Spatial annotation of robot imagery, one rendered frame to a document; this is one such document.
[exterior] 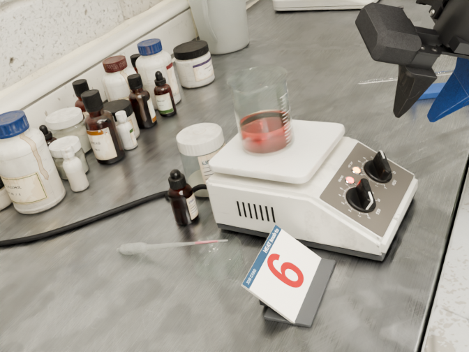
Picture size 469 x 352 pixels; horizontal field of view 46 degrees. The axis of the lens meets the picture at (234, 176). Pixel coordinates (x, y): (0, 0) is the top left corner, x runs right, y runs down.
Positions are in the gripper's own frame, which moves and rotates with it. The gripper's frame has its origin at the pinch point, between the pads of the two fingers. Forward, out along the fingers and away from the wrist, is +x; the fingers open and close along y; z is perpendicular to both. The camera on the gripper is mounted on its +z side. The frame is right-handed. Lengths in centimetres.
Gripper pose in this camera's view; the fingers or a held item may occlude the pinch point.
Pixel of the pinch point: (430, 90)
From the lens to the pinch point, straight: 57.5
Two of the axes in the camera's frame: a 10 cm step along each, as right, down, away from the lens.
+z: -1.2, -7.4, 6.6
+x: -2.6, 6.7, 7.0
